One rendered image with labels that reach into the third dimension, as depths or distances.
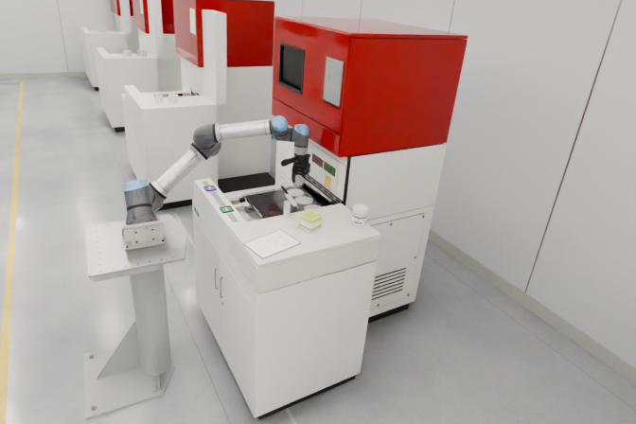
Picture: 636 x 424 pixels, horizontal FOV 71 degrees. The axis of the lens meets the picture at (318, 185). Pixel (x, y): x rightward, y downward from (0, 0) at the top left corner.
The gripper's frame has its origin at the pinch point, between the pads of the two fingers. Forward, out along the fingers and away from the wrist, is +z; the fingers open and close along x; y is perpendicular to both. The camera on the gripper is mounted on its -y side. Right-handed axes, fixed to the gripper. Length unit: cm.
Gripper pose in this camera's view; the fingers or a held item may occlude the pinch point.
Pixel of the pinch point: (294, 185)
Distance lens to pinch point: 248.5
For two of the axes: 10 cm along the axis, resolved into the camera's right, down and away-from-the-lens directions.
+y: 9.4, 2.0, -2.7
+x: 3.3, -3.7, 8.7
